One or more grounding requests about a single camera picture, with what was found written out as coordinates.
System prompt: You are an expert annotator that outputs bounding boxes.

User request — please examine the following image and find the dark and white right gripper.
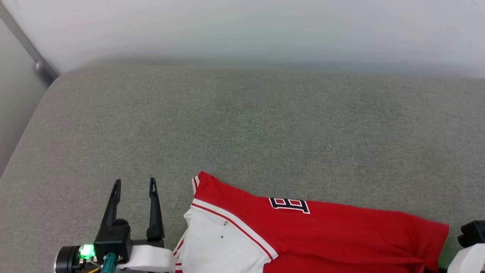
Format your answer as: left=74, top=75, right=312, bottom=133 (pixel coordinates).
left=447, top=220, right=485, bottom=273

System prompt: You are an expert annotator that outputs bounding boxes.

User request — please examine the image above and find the dark and white left gripper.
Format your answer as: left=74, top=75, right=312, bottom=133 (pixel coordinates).
left=94, top=177, right=176, bottom=273

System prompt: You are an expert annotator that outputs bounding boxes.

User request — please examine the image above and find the grey metal pole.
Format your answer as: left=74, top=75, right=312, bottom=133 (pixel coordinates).
left=0, top=4, right=59, bottom=86

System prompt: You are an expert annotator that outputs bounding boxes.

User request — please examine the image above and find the grey fabric sofa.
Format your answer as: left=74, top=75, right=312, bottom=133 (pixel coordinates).
left=0, top=64, right=485, bottom=273

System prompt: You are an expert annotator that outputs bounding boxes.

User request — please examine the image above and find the teal cable connector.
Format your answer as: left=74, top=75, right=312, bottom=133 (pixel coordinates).
left=102, top=253, right=117, bottom=273

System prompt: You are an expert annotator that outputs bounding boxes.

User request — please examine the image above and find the red and white jersey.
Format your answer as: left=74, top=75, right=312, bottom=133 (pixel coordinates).
left=172, top=171, right=450, bottom=273

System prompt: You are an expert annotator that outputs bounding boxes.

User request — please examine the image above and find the black cylinder with green light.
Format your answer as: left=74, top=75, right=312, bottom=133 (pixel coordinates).
left=55, top=245, right=95, bottom=273

